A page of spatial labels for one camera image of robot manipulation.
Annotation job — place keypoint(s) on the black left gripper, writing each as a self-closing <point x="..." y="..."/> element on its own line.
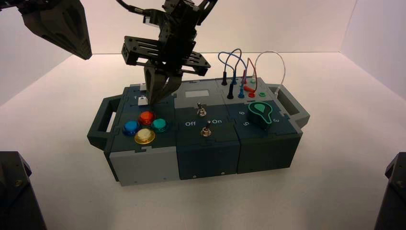
<point x="12" y="4"/>

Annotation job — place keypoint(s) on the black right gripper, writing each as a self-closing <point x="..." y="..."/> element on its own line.
<point x="176" y="44"/>

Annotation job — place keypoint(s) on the white slider knob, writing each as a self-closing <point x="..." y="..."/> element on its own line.
<point x="143" y="101"/>
<point x="143" y="86"/>

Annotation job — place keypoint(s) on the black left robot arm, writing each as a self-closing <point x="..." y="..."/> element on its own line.
<point x="17" y="196"/>

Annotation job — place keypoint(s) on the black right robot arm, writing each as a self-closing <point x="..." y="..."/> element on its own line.
<point x="180" y="11"/>

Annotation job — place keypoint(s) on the grey display window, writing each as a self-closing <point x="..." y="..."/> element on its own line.
<point x="197" y="94"/>

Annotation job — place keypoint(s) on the red round push button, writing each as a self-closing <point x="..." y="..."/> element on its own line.
<point x="147" y="117"/>

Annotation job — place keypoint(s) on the green round push button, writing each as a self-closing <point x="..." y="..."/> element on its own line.
<point x="159" y="125"/>

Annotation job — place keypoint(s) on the blue round push button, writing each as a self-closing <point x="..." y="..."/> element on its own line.
<point x="131" y="127"/>

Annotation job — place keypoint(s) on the yellow round push button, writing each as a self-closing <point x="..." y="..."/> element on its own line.
<point x="144" y="136"/>

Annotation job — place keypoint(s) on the black banana plug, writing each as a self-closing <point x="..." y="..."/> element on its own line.
<point x="230" y="92"/>
<point x="224" y="79"/>

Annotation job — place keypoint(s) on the blue banana plug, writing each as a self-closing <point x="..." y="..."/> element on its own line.
<point x="234" y="79"/>
<point x="241" y="92"/>

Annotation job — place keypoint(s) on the red banana plug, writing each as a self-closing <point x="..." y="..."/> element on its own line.
<point x="244" y="77"/>
<point x="248" y="88"/>

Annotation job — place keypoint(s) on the dark green grey control box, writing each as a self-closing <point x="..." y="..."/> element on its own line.
<point x="206" y="158"/>

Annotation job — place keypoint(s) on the red round socket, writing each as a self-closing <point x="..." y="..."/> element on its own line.
<point x="252" y="95"/>

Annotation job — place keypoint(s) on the green round socket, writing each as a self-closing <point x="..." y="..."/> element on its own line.
<point x="253" y="81"/>
<point x="262" y="94"/>

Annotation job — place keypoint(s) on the green rotary pointer knob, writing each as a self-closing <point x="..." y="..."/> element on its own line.
<point x="260" y="115"/>

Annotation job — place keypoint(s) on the metal toggle switch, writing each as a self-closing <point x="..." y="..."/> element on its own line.
<point x="206" y="130"/>
<point x="200" y="110"/>

